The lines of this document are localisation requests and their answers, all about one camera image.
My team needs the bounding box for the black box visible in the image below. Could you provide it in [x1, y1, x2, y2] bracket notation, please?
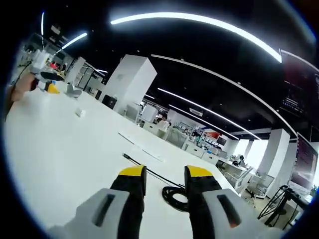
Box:
[101, 94, 118, 110]

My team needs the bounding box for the white desk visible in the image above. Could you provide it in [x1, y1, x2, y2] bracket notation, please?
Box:
[3, 80, 240, 239]

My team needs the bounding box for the black tripod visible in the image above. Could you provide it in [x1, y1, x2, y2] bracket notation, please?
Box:
[257, 184, 304, 228]

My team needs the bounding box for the grey object on desk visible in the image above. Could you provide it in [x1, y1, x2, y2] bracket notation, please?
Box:
[65, 84, 83, 99]

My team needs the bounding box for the white flat strip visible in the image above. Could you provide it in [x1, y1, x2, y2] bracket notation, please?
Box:
[118, 131, 164, 163]

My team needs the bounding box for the long curved ceiling light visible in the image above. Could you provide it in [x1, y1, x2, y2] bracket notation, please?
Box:
[110, 11, 283, 63]

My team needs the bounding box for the person's left hand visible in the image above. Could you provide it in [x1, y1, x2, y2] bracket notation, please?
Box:
[10, 74, 38, 102]

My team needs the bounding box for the white square pillar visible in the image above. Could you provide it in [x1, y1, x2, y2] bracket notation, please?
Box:
[99, 54, 158, 118]

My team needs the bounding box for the computer monitor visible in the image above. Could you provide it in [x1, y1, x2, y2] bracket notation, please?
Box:
[289, 132, 319, 191]

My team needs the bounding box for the large dark wall screen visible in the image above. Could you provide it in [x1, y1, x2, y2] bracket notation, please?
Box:
[279, 48, 319, 116]

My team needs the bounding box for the black Type-C cable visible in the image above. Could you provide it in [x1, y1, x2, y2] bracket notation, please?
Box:
[122, 153, 190, 213]

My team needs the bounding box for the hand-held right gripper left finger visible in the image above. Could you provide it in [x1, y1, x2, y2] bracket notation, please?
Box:
[46, 164, 148, 239]

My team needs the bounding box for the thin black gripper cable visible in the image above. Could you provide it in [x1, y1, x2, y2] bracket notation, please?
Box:
[11, 62, 33, 87]

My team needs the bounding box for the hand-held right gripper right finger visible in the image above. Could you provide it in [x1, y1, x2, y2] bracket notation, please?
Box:
[184, 164, 285, 239]

